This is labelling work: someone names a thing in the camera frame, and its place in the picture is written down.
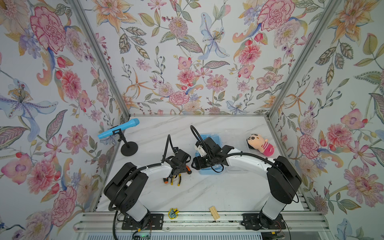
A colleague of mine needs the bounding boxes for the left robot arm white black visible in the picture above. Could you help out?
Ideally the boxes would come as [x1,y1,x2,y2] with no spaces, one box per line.
[104,150,191,223]

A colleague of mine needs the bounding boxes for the blue plastic tool box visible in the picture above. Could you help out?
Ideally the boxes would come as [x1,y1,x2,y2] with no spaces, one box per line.
[192,133,250,175]

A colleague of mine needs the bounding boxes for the small wooden block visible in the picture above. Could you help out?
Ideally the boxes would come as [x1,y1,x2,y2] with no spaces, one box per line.
[209,206,220,221]

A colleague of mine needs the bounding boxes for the black microphone stand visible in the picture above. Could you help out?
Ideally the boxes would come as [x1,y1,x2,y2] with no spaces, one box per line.
[113,129,139,157]

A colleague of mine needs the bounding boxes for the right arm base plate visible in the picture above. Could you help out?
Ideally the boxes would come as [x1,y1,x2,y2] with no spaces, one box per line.
[241,213,287,231]

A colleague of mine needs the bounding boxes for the yellow black pliers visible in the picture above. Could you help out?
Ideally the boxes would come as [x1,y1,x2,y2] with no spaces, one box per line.
[171,174,182,187]

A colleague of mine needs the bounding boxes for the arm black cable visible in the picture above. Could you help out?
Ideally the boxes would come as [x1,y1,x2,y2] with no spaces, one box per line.
[189,125,300,205]
[107,134,179,240]

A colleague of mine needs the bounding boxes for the cartoon boy plush doll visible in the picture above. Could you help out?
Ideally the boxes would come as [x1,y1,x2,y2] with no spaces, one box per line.
[247,134,275,157]

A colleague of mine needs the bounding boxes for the orange handled screwdriver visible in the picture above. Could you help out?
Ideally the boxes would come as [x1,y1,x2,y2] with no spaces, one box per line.
[186,166,192,175]

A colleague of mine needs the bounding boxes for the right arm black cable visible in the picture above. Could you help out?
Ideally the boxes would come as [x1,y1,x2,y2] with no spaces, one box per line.
[189,125,300,205]

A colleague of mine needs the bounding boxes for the yellow blue sticker badge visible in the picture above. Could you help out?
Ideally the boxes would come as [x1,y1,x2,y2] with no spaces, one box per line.
[168,208,179,220]

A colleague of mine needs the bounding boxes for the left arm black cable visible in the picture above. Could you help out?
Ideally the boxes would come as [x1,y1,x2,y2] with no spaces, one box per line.
[107,134,179,240]

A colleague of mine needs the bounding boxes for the blue toy microphone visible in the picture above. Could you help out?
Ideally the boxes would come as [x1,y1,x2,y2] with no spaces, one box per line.
[98,119,140,140]

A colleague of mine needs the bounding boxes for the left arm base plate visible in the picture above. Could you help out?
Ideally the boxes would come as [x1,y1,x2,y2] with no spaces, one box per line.
[122,213,164,231]

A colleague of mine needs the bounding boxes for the aluminium front rail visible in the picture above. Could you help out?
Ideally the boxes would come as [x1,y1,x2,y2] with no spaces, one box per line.
[74,212,330,233]

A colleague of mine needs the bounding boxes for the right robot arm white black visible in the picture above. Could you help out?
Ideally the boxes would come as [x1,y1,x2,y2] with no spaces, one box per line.
[192,138,302,221]

